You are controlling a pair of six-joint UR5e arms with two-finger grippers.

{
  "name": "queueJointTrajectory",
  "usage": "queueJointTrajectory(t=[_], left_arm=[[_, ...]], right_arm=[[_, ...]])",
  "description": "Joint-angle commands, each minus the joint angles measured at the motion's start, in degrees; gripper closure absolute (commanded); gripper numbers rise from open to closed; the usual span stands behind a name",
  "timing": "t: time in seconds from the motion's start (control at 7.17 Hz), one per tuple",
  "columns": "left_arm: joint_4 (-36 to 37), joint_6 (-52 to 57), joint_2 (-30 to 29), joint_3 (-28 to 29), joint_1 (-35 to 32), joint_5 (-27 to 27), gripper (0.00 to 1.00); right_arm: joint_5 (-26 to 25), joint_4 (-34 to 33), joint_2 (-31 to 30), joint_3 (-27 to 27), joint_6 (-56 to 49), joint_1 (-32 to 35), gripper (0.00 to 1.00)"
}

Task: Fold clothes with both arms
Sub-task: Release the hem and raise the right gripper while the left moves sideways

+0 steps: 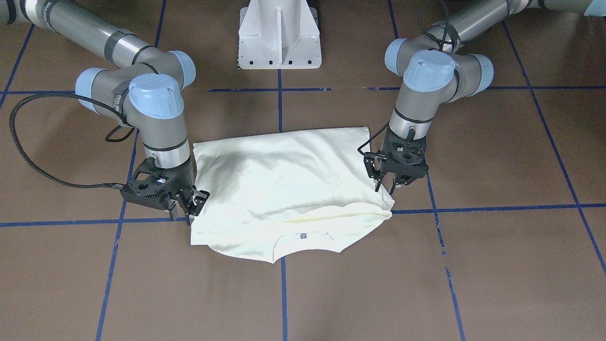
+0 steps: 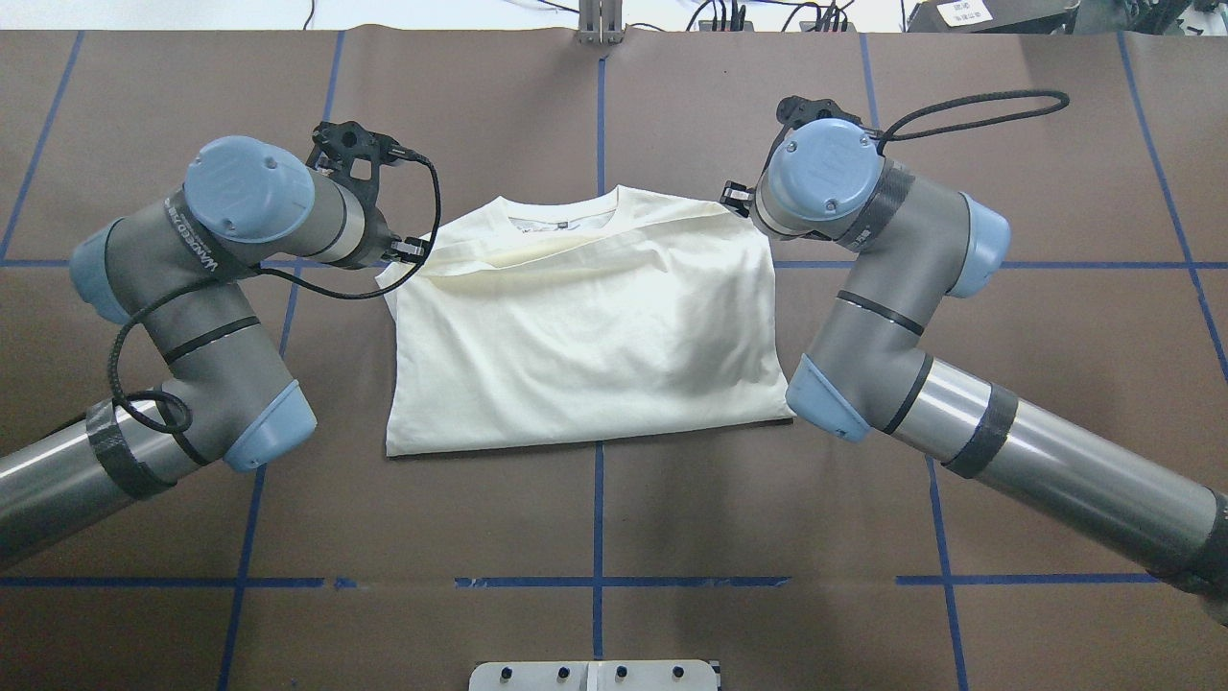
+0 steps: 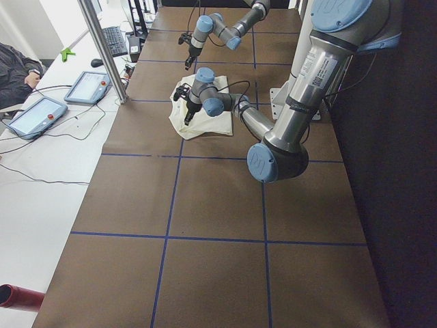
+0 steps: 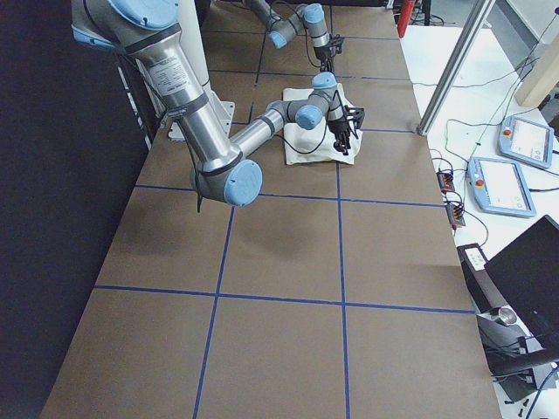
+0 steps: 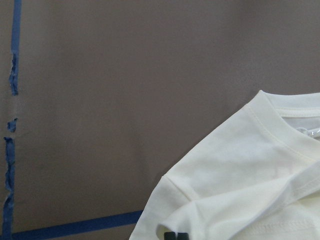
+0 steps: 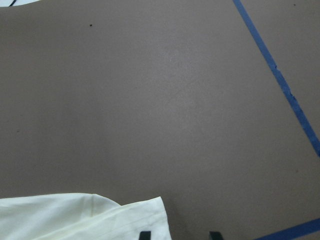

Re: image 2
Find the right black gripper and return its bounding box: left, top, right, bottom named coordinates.
left=720, top=180, right=756, bottom=218

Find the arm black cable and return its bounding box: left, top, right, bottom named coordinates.
left=107, top=153, right=442, bottom=434
left=860, top=90, right=1071, bottom=145

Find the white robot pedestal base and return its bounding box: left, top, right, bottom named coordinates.
left=468, top=659, right=722, bottom=690

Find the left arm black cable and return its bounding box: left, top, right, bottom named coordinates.
left=107, top=153, right=442, bottom=434

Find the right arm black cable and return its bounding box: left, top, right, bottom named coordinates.
left=860, top=90, right=1071, bottom=145

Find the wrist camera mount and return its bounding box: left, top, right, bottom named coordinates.
left=305, top=122, right=415, bottom=207
left=775, top=95, right=863, bottom=131

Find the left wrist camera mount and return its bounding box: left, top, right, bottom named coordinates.
left=305, top=122, right=415, bottom=207

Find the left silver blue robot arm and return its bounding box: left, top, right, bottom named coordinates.
left=1, top=122, right=433, bottom=567

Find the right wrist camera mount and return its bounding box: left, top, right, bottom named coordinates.
left=775, top=95, right=863, bottom=131

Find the cream long-sleeve cat shirt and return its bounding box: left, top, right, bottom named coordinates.
left=377, top=185, right=792, bottom=458

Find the grey camera mast bracket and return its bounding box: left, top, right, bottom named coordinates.
left=576, top=0, right=626, bottom=45

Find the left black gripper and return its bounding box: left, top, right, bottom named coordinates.
left=381, top=234, right=427, bottom=266

